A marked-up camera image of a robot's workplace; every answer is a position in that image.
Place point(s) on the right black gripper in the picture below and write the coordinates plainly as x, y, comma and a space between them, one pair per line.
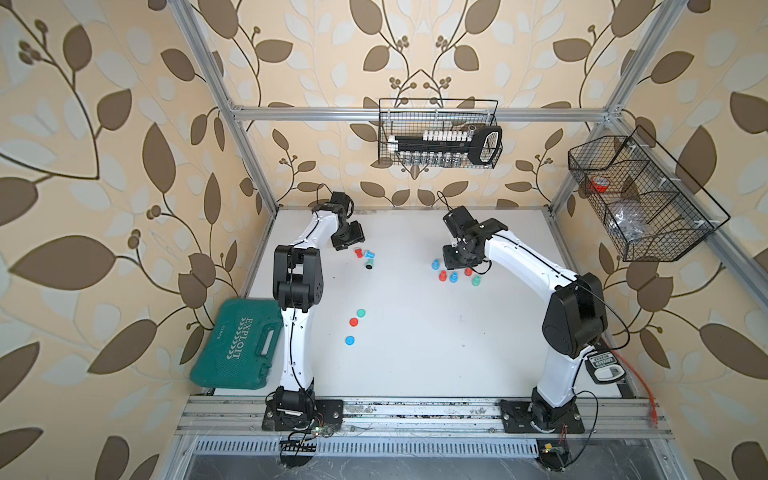
450, 263

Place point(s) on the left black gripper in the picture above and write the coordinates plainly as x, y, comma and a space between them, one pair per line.
357, 236

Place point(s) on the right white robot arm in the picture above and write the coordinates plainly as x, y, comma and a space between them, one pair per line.
575, 317

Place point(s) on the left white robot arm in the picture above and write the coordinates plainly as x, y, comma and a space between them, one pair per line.
298, 283

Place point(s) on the green plastic tool case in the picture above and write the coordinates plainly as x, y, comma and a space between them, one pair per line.
240, 351

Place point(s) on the clear plastic bag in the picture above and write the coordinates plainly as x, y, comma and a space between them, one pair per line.
626, 222

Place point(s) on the small circuit board right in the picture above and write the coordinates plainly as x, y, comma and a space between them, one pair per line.
553, 457

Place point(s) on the small circuit board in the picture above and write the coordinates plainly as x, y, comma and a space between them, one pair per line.
553, 457
299, 447

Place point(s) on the small circuit board left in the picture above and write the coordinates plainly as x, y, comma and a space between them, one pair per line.
299, 447

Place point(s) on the socket rail tool black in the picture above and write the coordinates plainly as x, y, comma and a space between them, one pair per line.
476, 147

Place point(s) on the black wire basket back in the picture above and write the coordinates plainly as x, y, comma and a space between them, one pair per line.
413, 116

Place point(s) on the black wire basket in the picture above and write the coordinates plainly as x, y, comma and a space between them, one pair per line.
681, 211
413, 116

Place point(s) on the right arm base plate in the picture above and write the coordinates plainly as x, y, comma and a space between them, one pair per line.
538, 417

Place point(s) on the black wire basket right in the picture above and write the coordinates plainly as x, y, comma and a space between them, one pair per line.
681, 211

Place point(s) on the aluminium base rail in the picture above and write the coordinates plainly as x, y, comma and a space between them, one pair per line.
413, 417

